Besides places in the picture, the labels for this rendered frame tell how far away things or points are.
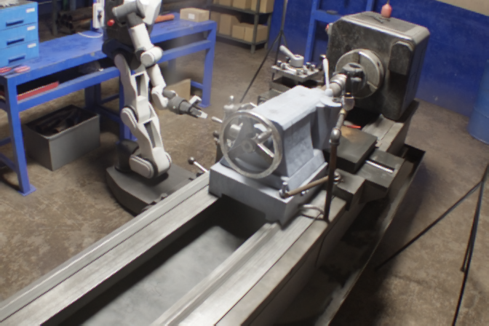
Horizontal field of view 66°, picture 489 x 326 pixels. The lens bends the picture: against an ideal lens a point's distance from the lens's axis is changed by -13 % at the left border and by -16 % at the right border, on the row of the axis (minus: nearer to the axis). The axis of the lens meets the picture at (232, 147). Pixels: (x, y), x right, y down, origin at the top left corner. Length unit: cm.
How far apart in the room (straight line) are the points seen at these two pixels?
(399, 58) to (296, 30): 407
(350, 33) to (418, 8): 330
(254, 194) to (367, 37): 129
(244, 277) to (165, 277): 27
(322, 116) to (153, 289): 85
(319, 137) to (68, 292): 103
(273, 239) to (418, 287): 147
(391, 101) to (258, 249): 139
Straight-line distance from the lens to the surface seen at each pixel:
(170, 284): 137
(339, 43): 249
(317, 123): 160
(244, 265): 129
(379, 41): 241
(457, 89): 577
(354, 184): 169
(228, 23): 642
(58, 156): 328
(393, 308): 250
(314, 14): 560
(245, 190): 146
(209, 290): 119
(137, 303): 131
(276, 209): 143
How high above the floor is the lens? 173
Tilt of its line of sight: 29 degrees down
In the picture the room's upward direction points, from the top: 6 degrees clockwise
